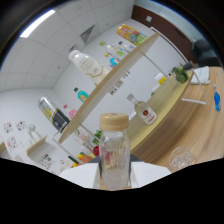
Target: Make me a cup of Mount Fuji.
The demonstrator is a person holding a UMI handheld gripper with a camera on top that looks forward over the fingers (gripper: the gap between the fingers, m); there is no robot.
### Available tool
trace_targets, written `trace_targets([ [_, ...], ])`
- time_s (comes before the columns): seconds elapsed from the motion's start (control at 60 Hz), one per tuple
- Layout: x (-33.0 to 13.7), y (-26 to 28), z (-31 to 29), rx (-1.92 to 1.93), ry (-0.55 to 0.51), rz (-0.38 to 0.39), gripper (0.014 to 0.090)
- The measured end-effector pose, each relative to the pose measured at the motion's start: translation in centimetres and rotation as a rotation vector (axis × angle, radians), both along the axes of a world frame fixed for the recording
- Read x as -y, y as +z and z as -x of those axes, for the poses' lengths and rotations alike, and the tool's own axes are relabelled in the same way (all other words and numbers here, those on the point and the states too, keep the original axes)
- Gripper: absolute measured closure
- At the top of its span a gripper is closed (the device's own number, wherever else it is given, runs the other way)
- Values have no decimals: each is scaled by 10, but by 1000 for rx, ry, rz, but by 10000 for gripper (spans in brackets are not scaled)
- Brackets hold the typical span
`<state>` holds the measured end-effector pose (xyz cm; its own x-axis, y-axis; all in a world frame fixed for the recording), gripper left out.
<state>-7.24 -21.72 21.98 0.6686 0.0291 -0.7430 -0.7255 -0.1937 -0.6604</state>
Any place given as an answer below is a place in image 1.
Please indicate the clear ribbed bottle tan cap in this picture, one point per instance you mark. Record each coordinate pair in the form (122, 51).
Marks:
(115, 160)

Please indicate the teal liquid bottle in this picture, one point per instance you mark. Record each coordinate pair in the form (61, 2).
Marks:
(83, 96)

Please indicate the clear bottle with red label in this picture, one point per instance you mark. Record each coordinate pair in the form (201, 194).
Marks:
(146, 115)

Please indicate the clear bottle with green tag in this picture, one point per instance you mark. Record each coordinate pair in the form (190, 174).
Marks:
(116, 50)

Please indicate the brown door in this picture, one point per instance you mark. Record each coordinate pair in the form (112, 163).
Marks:
(156, 25)

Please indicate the small light blue bottle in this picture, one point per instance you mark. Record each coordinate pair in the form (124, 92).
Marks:
(114, 61)

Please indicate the white milk bottle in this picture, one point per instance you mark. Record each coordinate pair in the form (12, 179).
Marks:
(88, 65)

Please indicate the green potted plant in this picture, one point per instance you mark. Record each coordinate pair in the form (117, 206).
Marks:
(98, 135)

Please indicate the wooden two-tier shelf rack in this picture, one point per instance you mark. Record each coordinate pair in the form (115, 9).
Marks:
(110, 85)

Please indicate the orange basket with fruit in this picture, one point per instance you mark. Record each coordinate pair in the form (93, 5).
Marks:
(85, 157)

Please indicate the pink liquid bottle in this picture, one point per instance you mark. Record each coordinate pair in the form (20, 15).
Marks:
(72, 114)

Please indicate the blue liquid bottle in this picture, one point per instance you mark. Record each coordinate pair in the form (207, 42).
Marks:
(217, 101)

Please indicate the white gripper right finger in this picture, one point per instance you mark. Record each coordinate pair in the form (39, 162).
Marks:
(148, 173)

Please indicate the black and yellow can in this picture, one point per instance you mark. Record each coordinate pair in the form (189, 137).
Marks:
(53, 115)

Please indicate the clear glass with ice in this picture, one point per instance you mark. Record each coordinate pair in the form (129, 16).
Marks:
(181, 160)

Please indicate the yellow snack bag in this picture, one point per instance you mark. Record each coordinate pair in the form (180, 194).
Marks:
(131, 34)

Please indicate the white container with yellow label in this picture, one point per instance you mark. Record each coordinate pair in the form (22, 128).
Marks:
(160, 79)

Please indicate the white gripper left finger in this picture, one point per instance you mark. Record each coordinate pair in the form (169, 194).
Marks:
(81, 173)

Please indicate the wooden wall shelf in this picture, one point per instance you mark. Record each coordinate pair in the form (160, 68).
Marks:
(36, 145)

